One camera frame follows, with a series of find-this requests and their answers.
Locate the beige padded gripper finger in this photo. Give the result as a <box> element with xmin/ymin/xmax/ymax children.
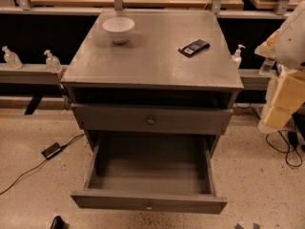
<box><xmin>258</xmin><ymin>70</ymin><xmax>305</xmax><ymax>134</ymax></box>
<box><xmin>254</xmin><ymin>30</ymin><xmax>280</xmax><ymax>59</ymax></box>

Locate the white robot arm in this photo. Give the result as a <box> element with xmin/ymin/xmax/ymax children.
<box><xmin>254</xmin><ymin>2</ymin><xmax>305</xmax><ymax>134</ymax></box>

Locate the grey drawer cabinet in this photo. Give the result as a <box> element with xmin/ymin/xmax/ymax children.
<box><xmin>61</xmin><ymin>10</ymin><xmax>243</xmax><ymax>149</ymax></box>

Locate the grey middle drawer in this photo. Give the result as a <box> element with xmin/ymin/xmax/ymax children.
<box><xmin>71</xmin><ymin>104</ymin><xmax>233</xmax><ymax>135</ymax></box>

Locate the grey open bottom drawer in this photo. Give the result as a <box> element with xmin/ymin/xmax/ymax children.
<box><xmin>71</xmin><ymin>132</ymin><xmax>227</xmax><ymax>214</ymax></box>

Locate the clear plastic water bottle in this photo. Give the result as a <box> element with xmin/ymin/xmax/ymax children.
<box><xmin>258</xmin><ymin>58</ymin><xmax>275</xmax><ymax>75</ymax></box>

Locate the clear pump bottle right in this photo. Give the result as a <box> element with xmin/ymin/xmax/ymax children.
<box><xmin>232</xmin><ymin>44</ymin><xmax>245</xmax><ymax>68</ymax></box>

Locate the clear pump bottle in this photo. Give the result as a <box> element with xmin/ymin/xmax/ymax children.
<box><xmin>44</xmin><ymin>50</ymin><xmax>63</xmax><ymax>73</ymax></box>
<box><xmin>2</xmin><ymin>46</ymin><xmax>23</xmax><ymax>69</ymax></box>
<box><xmin>232</xmin><ymin>44</ymin><xmax>245</xmax><ymax>68</ymax></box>

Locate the white ceramic bowl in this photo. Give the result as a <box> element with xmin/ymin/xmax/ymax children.
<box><xmin>103</xmin><ymin>17</ymin><xmax>135</xmax><ymax>43</ymax></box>

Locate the black power adapter brick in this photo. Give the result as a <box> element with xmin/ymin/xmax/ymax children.
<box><xmin>41</xmin><ymin>143</ymin><xmax>61</xmax><ymax>160</ymax></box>

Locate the clear pump bottle far left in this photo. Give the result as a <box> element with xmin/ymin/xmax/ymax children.
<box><xmin>2</xmin><ymin>46</ymin><xmax>23</xmax><ymax>69</ymax></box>

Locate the black object floor bottom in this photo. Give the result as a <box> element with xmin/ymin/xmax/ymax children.
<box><xmin>51</xmin><ymin>216</ymin><xmax>65</xmax><ymax>229</ymax></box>

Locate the black cable loop right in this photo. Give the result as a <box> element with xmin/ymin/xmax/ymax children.
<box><xmin>265</xmin><ymin>130</ymin><xmax>304</xmax><ymax>169</ymax></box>

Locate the black adapter floor cable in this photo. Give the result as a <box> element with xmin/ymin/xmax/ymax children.
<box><xmin>0</xmin><ymin>133</ymin><xmax>86</xmax><ymax>197</ymax></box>

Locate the grey metal rail shelf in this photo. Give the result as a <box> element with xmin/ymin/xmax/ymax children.
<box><xmin>0</xmin><ymin>63</ymin><xmax>59</xmax><ymax>85</ymax></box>

